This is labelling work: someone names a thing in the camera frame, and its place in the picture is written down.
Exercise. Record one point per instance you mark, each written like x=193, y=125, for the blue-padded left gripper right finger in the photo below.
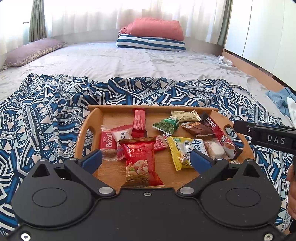
x=207, y=168

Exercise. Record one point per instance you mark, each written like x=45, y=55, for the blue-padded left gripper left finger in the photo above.
x=81, y=171

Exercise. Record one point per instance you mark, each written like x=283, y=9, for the white pastry clear packet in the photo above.
x=214, y=149

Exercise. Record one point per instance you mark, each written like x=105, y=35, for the dark red coffee stick packet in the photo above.
x=231, y=150

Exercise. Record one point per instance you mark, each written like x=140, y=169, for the red Biscoff biscuit packet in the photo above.
x=108, y=145

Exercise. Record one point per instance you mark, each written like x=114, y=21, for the yellow wafer snack packet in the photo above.
x=181, y=149

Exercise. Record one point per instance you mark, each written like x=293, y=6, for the brown chocolate cake packet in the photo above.
x=197, y=129

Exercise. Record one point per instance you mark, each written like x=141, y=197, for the red clear cracker packet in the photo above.
x=161, y=143

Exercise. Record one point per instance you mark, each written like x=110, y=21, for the gold foil snack packet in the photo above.
x=185, y=116

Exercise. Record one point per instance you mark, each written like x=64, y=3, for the pink white pastry packet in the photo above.
x=121, y=133

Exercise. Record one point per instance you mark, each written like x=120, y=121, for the red Martha nut bag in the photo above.
x=140, y=165

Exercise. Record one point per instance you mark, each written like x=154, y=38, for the green pea snack packet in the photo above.
x=168, y=125

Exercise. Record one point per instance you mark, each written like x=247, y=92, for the red chocolate bar wrapper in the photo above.
x=138, y=129

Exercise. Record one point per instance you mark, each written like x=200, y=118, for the person's right hand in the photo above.
x=292, y=192

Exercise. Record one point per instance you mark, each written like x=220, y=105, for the light blue cloth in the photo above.
x=280, y=99

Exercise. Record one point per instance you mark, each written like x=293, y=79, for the blue white patterned blanket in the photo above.
x=43, y=117

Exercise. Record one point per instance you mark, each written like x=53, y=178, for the green curtain right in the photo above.
x=225, y=23

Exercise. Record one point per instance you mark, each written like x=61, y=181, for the green curtain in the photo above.
x=37, y=29
x=225, y=23

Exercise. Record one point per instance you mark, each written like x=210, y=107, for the mauve floral pillow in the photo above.
x=30, y=52

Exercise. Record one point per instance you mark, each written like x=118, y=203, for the striped blue white pillow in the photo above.
x=153, y=43

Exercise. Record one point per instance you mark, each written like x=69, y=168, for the white sheer curtain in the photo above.
x=201, y=20

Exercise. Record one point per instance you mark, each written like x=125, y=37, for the red pillow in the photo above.
x=151, y=27

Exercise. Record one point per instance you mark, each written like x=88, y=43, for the green curtain left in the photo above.
x=37, y=29

